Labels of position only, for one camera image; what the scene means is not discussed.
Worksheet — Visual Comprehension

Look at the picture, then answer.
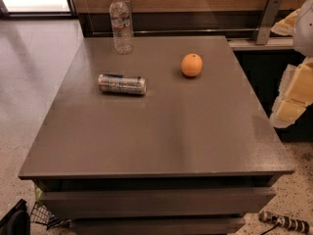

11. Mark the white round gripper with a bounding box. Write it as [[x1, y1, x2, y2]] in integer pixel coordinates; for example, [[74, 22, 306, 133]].
[[270, 0, 313, 128]]

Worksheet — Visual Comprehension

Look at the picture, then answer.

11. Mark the silver blue Red Bull can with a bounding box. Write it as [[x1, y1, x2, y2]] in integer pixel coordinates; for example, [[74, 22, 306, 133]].
[[98, 74, 147, 95]]

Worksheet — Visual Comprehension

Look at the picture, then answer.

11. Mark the orange fruit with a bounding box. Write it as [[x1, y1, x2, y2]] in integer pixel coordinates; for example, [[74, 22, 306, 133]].
[[181, 53, 202, 77]]

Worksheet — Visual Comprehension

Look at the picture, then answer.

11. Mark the grey drawer cabinet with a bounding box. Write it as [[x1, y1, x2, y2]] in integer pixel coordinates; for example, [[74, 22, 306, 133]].
[[20, 36, 293, 235]]

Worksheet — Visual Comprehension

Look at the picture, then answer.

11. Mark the black white striped tool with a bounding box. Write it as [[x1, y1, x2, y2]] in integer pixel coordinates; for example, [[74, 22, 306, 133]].
[[258, 211, 313, 235]]

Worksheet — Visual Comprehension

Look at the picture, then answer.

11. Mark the clear plastic water bottle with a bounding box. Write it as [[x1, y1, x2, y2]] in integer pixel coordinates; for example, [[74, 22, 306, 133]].
[[110, 0, 133, 55]]

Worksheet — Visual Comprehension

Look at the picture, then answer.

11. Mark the black round object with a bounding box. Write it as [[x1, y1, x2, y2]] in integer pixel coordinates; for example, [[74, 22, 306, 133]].
[[0, 199, 30, 235]]

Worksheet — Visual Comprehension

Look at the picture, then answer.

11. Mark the grey metal wall bracket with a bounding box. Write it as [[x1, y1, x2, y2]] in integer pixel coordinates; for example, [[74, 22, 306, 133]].
[[252, 0, 283, 45]]

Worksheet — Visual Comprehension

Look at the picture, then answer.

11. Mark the black wire basket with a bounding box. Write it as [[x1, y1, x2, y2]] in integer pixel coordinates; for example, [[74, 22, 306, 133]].
[[30, 202, 70, 230]]

